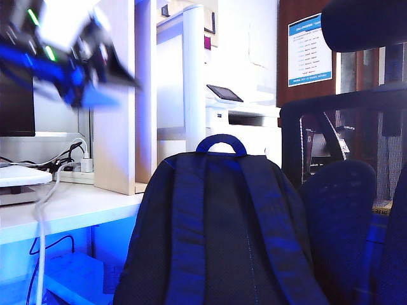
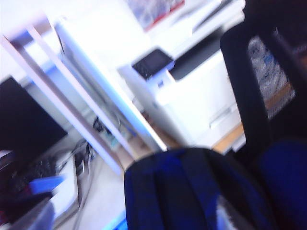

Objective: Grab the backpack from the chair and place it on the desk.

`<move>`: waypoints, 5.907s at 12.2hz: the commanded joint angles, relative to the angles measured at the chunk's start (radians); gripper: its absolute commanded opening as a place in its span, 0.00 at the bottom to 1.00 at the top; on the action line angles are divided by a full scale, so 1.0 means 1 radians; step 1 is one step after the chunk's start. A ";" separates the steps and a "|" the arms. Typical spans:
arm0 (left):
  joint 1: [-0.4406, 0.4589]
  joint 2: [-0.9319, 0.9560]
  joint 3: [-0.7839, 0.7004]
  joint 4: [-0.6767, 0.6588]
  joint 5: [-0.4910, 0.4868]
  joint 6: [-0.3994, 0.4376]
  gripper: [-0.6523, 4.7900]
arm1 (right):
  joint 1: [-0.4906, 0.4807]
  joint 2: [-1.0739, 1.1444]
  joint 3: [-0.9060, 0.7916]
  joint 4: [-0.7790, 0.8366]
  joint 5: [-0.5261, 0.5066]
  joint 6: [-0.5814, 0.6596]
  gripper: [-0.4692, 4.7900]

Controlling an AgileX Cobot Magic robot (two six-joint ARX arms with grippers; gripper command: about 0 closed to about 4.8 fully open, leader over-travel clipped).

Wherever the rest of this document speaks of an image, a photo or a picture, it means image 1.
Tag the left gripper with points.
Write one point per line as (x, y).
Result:
(90, 47)

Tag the dark blue backpack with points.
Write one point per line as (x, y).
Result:
(222, 228)

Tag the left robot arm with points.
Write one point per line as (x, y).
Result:
(19, 68)

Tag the light wooden desk organizer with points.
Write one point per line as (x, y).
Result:
(113, 143)

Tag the white framed desk partition panel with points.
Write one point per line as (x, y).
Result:
(170, 85)

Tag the black mesh office chair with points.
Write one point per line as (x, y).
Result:
(365, 98)

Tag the dark chair headrest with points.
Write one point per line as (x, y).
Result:
(362, 25)

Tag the dark chair lumbar cushion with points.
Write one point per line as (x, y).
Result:
(340, 216)

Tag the white plug-in charger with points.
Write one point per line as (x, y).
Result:
(86, 164)

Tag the black computer monitor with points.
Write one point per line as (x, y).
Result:
(16, 108)

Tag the white power strip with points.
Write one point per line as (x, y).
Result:
(78, 178)

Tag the white monitor stand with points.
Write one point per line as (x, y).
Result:
(22, 178)

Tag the white office printer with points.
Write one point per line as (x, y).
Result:
(241, 116)

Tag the brown wooden door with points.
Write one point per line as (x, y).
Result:
(283, 47)

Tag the dark keyboard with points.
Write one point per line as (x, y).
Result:
(112, 279)

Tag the blue bordered paper notice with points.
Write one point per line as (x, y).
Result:
(309, 51)

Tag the white rounded partition post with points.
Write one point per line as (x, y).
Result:
(194, 79)

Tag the magenta wall sticker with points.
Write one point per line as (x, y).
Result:
(207, 43)

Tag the black framed wall picture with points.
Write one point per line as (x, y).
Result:
(212, 22)

